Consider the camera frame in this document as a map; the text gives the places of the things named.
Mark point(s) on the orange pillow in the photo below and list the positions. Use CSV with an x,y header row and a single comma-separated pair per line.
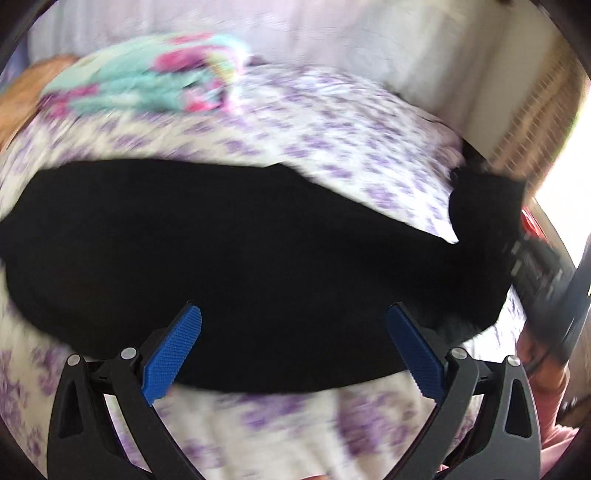
x,y
18,97

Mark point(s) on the black pants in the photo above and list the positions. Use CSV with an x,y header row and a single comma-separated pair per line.
x,y
231,254

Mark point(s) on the person's right forearm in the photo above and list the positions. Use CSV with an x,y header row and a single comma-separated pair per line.
x,y
558,415

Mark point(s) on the person's right hand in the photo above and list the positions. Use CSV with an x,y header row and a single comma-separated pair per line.
x,y
538,364

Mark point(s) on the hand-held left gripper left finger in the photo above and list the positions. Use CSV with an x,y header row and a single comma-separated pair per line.
x,y
173,350

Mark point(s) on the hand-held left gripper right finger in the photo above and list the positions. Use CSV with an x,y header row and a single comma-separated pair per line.
x,y
415,355

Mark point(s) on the bright window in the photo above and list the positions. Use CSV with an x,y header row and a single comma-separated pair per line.
x,y
572,184

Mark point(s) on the beige checked curtain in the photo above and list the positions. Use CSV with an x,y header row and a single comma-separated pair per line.
x,y
545,115

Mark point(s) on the folded teal floral blanket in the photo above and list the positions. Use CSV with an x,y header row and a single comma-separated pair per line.
x,y
138,78

